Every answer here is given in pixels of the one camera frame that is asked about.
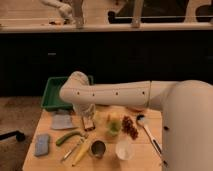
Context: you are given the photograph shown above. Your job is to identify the grey towel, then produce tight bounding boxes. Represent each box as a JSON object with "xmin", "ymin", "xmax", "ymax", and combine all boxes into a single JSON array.
[{"xmin": 51, "ymin": 112, "xmax": 75, "ymax": 130}]

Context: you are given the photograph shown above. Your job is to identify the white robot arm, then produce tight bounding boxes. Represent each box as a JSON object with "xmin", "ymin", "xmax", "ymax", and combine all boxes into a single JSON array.
[{"xmin": 59, "ymin": 71, "xmax": 213, "ymax": 171}]

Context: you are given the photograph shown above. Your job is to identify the steel metal cup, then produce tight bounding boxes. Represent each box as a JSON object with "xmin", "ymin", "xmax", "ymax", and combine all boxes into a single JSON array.
[{"xmin": 90, "ymin": 140, "xmax": 106, "ymax": 158}]

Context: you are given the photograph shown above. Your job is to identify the brown snack package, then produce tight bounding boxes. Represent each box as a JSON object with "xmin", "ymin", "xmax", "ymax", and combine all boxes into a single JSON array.
[{"xmin": 82, "ymin": 117, "xmax": 95, "ymax": 131}]

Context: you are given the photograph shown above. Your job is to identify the green yellow toy fruit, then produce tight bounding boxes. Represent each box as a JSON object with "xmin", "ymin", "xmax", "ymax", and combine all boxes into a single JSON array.
[{"xmin": 107, "ymin": 113, "xmax": 121, "ymax": 136}]

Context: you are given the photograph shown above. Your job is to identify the yellow banana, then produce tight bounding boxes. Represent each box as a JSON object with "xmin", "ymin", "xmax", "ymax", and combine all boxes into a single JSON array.
[{"xmin": 72, "ymin": 139, "xmax": 91, "ymax": 166}]

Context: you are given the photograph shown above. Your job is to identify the green plastic tray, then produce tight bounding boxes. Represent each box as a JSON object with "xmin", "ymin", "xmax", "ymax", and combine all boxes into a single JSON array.
[{"xmin": 40, "ymin": 75, "xmax": 95, "ymax": 112}]

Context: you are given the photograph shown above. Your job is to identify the green chili pepper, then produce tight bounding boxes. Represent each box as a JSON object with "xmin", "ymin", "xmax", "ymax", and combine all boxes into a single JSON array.
[{"xmin": 55, "ymin": 131, "xmax": 82, "ymax": 146}]

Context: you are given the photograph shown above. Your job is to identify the brown grape bunch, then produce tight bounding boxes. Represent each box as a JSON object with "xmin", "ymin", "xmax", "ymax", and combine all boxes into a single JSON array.
[{"xmin": 122, "ymin": 116, "xmax": 138, "ymax": 140}]

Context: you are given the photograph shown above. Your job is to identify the orange bowl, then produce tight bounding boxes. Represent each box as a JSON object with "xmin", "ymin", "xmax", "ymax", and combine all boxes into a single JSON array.
[{"xmin": 127, "ymin": 107, "xmax": 147, "ymax": 112}]

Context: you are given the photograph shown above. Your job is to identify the blue sponge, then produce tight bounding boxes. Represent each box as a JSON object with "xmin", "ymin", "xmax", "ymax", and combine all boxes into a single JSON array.
[{"xmin": 34, "ymin": 134, "xmax": 50, "ymax": 157}]

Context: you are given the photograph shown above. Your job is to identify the black chair wheel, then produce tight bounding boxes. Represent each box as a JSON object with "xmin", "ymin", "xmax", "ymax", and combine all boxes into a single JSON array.
[{"xmin": 0, "ymin": 131, "xmax": 25, "ymax": 142}]

